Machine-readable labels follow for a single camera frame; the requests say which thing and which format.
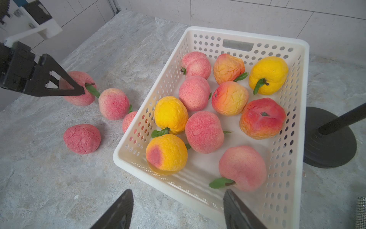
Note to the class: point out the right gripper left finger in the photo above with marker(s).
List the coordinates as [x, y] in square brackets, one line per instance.
[119, 214]

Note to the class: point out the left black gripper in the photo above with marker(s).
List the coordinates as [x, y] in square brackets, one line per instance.
[20, 73]

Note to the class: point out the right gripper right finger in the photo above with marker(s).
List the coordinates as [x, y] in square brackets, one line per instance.
[238, 215]

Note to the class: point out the white perforated plastic basket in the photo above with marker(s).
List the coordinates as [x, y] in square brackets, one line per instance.
[277, 202]

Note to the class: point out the dark pink peach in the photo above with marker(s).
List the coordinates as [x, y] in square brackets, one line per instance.
[82, 139]

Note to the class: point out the yellow peach with leaf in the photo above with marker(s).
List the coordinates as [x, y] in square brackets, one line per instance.
[166, 154]

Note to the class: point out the red orange peach bottom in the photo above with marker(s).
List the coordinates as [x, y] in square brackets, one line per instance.
[262, 119]

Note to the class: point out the orange pink peach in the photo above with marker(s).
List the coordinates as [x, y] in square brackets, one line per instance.
[230, 98]

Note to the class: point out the orange wrinkled peach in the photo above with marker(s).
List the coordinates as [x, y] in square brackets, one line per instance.
[229, 68]

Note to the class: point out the pink peach with leaf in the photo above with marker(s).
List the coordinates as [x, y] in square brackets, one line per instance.
[196, 64]

